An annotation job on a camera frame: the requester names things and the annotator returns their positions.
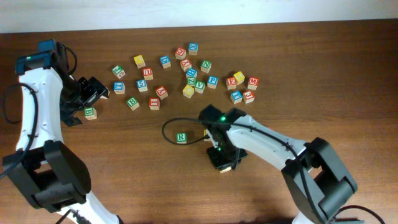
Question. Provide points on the green J block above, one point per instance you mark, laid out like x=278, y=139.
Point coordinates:
x=118, y=71

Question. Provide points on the blue E block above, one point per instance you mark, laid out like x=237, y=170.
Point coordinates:
x=236, y=97

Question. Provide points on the green V block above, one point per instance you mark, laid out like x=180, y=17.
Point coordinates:
x=199, y=87

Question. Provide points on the blue 5 block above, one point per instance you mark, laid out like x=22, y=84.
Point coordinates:
x=142, y=85

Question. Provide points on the red C block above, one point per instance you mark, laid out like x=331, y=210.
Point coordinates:
x=180, y=53

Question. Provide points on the green b block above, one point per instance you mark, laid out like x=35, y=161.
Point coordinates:
x=132, y=103
x=90, y=113

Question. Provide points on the red U block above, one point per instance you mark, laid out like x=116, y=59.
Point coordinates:
x=148, y=74

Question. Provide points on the blue P block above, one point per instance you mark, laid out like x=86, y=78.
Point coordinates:
x=212, y=82

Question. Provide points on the red M block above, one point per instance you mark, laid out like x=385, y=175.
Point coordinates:
x=253, y=83

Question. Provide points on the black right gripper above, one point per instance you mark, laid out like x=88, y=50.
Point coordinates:
x=222, y=162

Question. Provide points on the yellow block centre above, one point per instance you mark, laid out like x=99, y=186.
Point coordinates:
x=188, y=91

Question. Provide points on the red Y block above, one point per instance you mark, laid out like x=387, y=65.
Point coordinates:
x=185, y=64

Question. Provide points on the blue D block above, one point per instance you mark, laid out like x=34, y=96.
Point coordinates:
x=165, y=61

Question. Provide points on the blue block centre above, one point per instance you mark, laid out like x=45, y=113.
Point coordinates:
x=191, y=73

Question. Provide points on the red 3 block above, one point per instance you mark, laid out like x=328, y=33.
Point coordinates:
x=248, y=96

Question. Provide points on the red E block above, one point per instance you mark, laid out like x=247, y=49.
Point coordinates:
x=231, y=83

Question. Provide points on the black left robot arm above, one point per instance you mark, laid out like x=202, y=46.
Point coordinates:
x=46, y=172

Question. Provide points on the yellow block right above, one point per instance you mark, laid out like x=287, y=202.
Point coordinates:
x=240, y=78

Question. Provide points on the blue X block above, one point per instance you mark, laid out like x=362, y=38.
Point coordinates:
x=193, y=48

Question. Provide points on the red I block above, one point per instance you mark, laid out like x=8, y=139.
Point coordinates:
x=154, y=103

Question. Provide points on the green N block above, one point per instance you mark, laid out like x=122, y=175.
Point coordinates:
x=205, y=66

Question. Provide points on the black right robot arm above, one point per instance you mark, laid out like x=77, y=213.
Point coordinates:
x=318, y=181

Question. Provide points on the green Z block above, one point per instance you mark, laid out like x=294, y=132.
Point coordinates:
x=191, y=81

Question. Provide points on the green R block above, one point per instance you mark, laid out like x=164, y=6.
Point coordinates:
x=181, y=138

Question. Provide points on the yellow block far left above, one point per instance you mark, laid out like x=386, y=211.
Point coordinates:
x=139, y=61

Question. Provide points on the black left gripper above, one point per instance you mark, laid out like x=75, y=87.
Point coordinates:
x=86, y=94

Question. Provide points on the green B block left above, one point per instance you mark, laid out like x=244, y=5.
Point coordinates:
x=90, y=113

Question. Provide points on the green B block centre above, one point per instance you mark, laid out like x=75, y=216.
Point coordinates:
x=132, y=103

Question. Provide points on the yellow S block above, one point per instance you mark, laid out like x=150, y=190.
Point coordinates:
x=205, y=136
x=225, y=170

